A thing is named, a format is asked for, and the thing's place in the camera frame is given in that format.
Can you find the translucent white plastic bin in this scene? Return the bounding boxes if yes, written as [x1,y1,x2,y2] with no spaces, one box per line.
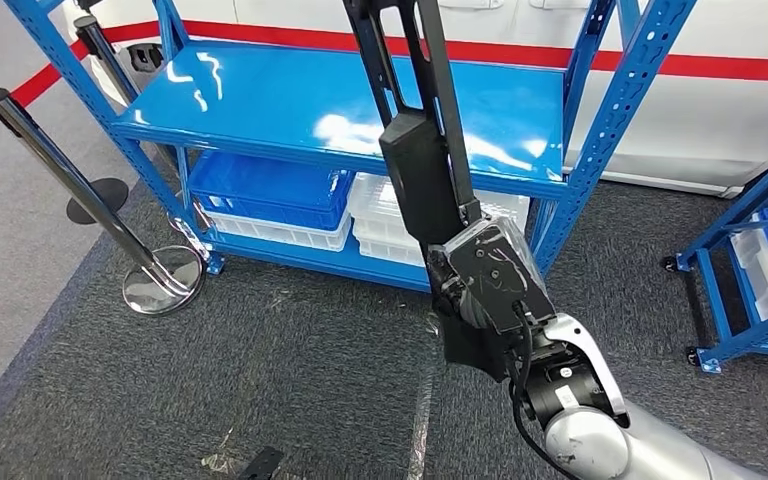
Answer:
[356,238,428,268]
[347,172,531,240]
[352,218,425,256]

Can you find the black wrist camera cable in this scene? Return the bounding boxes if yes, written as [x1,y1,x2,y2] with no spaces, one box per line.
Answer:
[506,301,584,480]

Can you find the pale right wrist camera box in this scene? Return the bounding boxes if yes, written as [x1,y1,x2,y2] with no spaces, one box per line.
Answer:
[442,215,534,266]

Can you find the blue metal shelf rack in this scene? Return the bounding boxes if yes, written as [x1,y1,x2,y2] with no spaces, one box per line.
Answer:
[2,0,698,294]

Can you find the black right wrist camera bracket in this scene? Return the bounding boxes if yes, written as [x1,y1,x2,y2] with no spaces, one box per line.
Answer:
[446,228,558,336]

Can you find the chrome-based stanchion with black top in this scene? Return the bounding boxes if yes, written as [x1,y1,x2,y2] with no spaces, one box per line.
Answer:
[73,14,218,268]

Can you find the clear floor tape strip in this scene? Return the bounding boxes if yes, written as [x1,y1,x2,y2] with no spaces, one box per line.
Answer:
[405,317,440,480]

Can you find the blue plastic bin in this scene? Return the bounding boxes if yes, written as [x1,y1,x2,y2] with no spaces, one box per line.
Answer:
[188,150,355,232]

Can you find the black stanchion post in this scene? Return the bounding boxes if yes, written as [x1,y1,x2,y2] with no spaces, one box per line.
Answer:
[0,59,130,227]

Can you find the long black plastic part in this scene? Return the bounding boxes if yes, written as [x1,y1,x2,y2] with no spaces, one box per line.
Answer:
[342,0,514,386]

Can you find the chrome stanchion post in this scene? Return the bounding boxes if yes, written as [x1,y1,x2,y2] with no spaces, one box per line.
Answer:
[0,87,206,316]

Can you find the long red barrier belt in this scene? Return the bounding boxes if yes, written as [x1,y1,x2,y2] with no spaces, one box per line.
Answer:
[102,19,768,85]

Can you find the white ribbed plastic bin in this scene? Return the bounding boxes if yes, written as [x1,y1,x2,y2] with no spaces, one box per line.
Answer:
[201,208,353,253]

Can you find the short red barrier belt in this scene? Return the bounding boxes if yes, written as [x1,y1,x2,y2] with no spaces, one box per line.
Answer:
[9,36,90,109]

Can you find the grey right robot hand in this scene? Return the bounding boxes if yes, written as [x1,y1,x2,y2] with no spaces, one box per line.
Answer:
[426,245,493,331]

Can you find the blue wheeled metal rack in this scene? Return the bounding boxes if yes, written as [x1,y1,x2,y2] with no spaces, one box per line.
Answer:
[662,135,768,376]

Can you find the white car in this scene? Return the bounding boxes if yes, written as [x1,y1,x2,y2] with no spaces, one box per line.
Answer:
[62,0,768,199]

